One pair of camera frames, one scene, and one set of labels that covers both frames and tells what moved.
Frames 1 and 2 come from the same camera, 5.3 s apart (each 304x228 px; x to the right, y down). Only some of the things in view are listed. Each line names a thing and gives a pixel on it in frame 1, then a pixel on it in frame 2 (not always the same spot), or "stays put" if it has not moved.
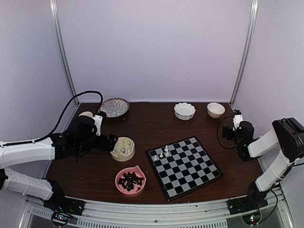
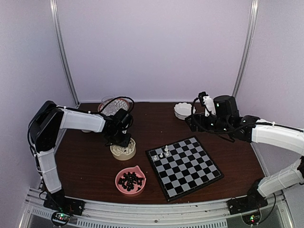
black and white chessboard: x=183 y=166 stays put
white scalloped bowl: x=184 y=111 stays put
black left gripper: x=103 y=147 to x=125 y=143
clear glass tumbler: x=109 y=104 stays put
